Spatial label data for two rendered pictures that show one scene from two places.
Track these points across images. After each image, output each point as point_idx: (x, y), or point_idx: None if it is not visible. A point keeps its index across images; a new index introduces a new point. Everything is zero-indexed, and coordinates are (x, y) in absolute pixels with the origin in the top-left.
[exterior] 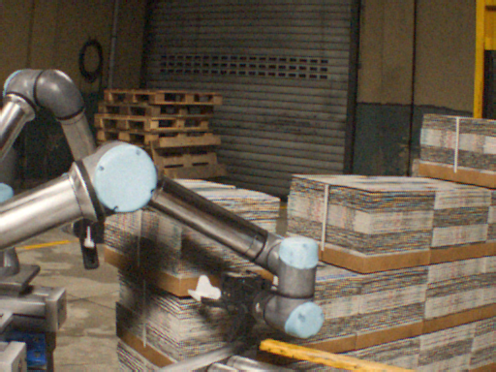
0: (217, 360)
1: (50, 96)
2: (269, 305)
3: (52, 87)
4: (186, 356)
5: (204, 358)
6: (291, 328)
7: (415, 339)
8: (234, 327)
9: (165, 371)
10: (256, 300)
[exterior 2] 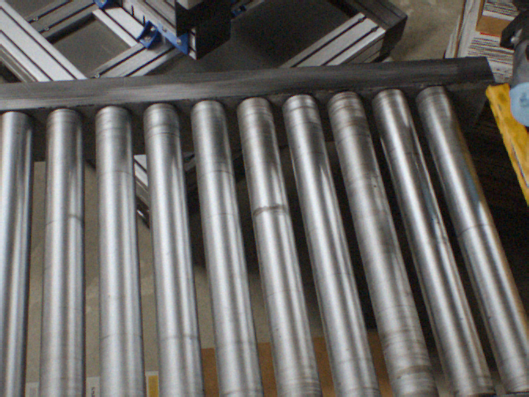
0: (402, 86)
1: None
2: (522, 46)
3: None
4: (497, 7)
5: (392, 74)
6: (510, 102)
7: None
8: (508, 31)
9: (313, 75)
10: (523, 24)
